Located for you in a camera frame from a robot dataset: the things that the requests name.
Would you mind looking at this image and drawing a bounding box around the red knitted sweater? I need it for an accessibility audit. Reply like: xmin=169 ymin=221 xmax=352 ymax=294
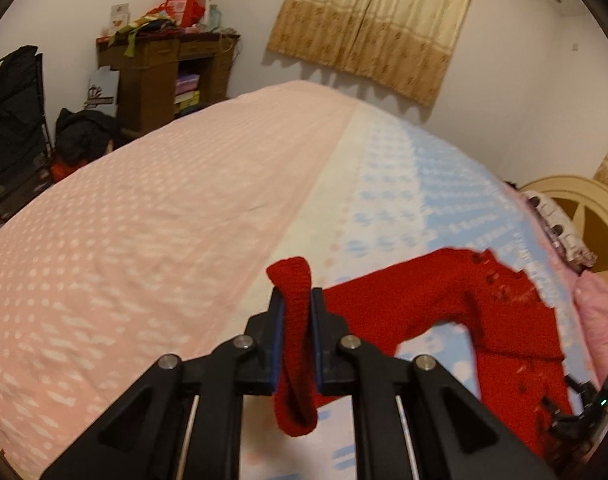
xmin=266 ymin=248 xmax=571 ymax=458

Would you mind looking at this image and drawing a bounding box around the pink quilt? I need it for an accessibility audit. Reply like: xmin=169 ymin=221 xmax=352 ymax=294
xmin=502 ymin=184 xmax=608 ymax=384

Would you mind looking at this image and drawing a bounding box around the white patterned pillow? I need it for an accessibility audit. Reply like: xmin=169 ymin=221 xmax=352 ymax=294
xmin=523 ymin=191 xmax=597 ymax=274

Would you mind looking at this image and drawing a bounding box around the cream and brown headboard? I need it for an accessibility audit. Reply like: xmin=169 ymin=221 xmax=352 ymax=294
xmin=520 ymin=176 xmax=608 ymax=283

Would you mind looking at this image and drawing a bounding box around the black folding chair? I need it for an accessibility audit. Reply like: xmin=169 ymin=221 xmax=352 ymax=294
xmin=0 ymin=46 xmax=54 ymax=222

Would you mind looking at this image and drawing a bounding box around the black bag on floor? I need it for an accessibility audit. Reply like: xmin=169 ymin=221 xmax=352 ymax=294
xmin=51 ymin=108 xmax=129 ymax=182

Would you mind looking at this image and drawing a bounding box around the white paper bag with logo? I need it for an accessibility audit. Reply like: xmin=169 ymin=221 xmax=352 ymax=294
xmin=84 ymin=66 xmax=120 ymax=117

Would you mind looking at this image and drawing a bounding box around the dark brown wooden desk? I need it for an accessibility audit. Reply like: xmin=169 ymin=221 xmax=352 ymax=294
xmin=96 ymin=29 xmax=240 ymax=136

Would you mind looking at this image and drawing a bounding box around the colourful cloth pile on desk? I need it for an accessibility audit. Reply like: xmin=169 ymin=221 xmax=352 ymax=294
xmin=108 ymin=11 xmax=177 ymax=58

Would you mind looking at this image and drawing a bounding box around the beige patterned curtain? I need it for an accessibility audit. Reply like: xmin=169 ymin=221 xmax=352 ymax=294
xmin=267 ymin=0 xmax=471 ymax=108

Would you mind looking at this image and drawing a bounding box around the white card on desk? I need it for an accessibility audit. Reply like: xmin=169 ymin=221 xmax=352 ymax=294
xmin=109 ymin=3 xmax=130 ymax=34

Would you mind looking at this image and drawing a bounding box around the red gift bag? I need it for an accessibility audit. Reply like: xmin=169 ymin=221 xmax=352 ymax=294
xmin=165 ymin=0 xmax=206 ymax=28

